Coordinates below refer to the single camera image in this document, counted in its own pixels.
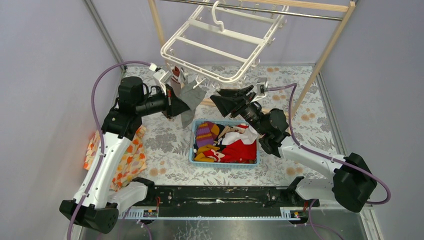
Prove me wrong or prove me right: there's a grey sock with red stripes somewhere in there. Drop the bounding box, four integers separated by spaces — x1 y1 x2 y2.
170 66 185 91

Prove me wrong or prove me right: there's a red white patterned sock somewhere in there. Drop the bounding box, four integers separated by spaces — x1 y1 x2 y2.
194 149 225 163

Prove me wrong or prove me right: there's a blue plastic sock basket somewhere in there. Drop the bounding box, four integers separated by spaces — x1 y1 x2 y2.
188 119 261 170

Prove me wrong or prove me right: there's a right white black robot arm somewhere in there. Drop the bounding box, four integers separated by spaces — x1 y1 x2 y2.
210 86 378 213

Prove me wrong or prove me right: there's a floral patterned table mat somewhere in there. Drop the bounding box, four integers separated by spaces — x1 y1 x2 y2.
140 65 339 186

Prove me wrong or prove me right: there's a grey striped cuff sock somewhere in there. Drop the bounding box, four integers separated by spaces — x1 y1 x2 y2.
178 73 189 88

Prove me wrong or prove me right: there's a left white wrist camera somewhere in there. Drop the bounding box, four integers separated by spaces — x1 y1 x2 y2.
148 63 171 96

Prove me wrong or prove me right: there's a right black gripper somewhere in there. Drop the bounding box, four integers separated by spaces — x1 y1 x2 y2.
210 85 268 136

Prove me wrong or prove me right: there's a metal hanging rod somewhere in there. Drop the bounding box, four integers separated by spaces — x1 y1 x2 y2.
164 0 343 22

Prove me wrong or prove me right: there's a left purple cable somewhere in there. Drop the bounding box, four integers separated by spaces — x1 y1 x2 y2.
66 60 153 240

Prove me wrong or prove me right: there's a santa pattern white sock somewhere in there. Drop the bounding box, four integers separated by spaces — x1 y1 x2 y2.
219 123 258 146

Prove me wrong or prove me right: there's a white plastic clip hanger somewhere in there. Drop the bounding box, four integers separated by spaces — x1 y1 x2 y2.
160 0 290 84

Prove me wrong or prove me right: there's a purple orange striped sock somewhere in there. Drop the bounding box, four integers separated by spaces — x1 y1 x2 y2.
195 121 220 148

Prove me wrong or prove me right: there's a wooden drying rack frame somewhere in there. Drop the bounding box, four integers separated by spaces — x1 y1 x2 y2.
147 0 357 133

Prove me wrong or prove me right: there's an orange floral cloth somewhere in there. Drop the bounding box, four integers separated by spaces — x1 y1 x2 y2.
83 125 147 192

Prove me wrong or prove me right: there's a plain dark grey sock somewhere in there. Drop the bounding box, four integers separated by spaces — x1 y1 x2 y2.
179 80 207 128

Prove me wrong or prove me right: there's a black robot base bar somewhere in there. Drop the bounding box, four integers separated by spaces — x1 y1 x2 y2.
134 185 320 211

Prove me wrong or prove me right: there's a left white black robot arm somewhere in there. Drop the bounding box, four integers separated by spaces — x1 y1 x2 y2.
59 76 189 238

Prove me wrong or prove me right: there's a red santa body sock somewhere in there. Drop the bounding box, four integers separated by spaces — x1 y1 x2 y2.
220 140 257 164

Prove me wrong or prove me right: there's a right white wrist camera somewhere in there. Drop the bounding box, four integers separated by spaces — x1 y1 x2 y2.
256 77 268 99

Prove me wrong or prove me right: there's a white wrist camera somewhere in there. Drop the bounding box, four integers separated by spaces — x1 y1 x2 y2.
148 63 171 96
256 77 268 99

